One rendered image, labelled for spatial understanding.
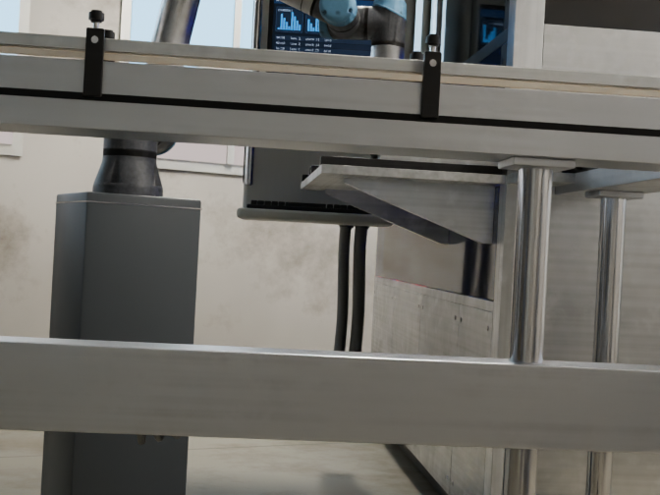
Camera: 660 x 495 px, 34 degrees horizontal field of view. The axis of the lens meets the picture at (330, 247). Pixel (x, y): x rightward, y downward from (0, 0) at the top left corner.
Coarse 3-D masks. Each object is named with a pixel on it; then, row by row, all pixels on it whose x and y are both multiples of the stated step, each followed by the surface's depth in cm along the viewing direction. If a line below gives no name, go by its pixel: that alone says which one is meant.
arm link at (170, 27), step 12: (168, 0) 247; (180, 0) 247; (192, 0) 248; (168, 12) 247; (180, 12) 247; (192, 12) 249; (156, 24) 249; (168, 24) 247; (180, 24) 247; (192, 24) 250; (156, 36) 248; (168, 36) 247; (180, 36) 248; (168, 144) 251
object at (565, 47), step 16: (544, 32) 236; (560, 32) 236; (576, 32) 237; (592, 32) 237; (608, 32) 237; (624, 32) 238; (640, 32) 238; (656, 32) 238; (496, 48) 251; (544, 48) 236; (560, 48) 236; (576, 48) 237; (592, 48) 237; (608, 48) 237; (624, 48) 238; (640, 48) 238; (656, 48) 238; (544, 64) 236; (560, 64) 236; (576, 64) 237; (592, 64) 237; (608, 64) 237; (624, 64) 238; (640, 64) 238; (656, 64) 238; (640, 96) 238
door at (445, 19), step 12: (444, 0) 325; (456, 0) 307; (468, 0) 290; (444, 12) 324; (456, 12) 306; (468, 12) 289; (444, 24) 323; (456, 24) 305; (468, 24) 288; (444, 36) 322; (456, 36) 304; (468, 36) 287; (444, 48) 321; (456, 48) 303; (468, 48) 286; (444, 60) 320; (456, 60) 302
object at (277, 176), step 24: (264, 0) 333; (360, 0) 333; (408, 0) 334; (264, 24) 333; (288, 24) 333; (312, 24) 333; (408, 24) 334; (264, 48) 333; (288, 48) 333; (312, 48) 333; (336, 48) 333; (360, 48) 333; (408, 48) 334; (264, 168) 333; (288, 168) 333; (264, 192) 333; (288, 192) 333; (312, 192) 334
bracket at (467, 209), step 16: (368, 192) 243; (384, 192) 243; (400, 192) 243; (416, 192) 244; (432, 192) 244; (448, 192) 244; (464, 192) 245; (480, 192) 245; (416, 208) 244; (432, 208) 244; (448, 208) 244; (464, 208) 245; (480, 208) 245; (448, 224) 244; (464, 224) 245; (480, 224) 245; (480, 240) 245
